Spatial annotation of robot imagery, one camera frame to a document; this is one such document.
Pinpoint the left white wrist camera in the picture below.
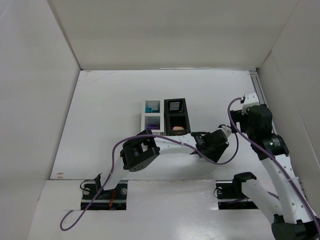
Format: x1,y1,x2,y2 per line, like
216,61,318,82
218,124,232,139

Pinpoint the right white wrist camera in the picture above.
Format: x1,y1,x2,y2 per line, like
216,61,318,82
240,92,260,115

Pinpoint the purple lego brick upside-down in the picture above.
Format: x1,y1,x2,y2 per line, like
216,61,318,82
145,123,161,130

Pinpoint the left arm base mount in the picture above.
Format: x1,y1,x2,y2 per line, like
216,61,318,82
79,179,128,211

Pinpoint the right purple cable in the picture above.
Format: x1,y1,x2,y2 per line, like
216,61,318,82
226,97,320,221

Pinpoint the white two-bin container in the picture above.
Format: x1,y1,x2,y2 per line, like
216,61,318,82
140,99,165,136

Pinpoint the cyan long lego brick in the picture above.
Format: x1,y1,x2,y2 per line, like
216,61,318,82
145,107,155,113

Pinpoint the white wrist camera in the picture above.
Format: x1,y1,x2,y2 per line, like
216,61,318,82
240,92,260,115
218,124,232,139

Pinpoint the red flower lego piece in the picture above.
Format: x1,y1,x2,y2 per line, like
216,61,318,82
171,125,185,131

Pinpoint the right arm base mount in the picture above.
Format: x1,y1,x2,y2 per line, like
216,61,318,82
213,180,258,210

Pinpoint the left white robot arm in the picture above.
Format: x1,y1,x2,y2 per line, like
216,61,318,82
94,125,232,193

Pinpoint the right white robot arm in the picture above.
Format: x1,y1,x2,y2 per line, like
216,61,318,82
227,104,320,240

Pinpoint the black two-bin container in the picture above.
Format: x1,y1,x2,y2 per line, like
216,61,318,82
164,98,191,136

